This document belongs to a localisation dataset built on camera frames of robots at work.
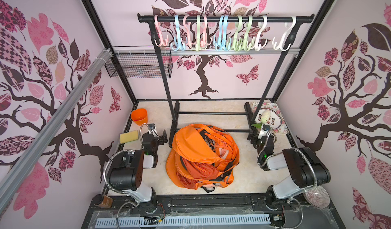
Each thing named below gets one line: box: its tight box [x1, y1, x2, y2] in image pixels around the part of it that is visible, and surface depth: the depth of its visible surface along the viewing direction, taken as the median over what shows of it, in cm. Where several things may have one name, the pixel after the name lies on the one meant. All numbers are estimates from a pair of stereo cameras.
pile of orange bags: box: [165, 123, 240, 193], surface depth 79 cm
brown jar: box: [92, 193, 114, 209], surface depth 70 cm
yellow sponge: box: [119, 130, 139, 144], surface depth 100 cm
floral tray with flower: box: [250, 102, 290, 134], surface depth 108 cm
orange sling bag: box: [172, 123, 221, 165], surface depth 81 cm
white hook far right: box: [272, 15, 297, 52], surface depth 61 cm
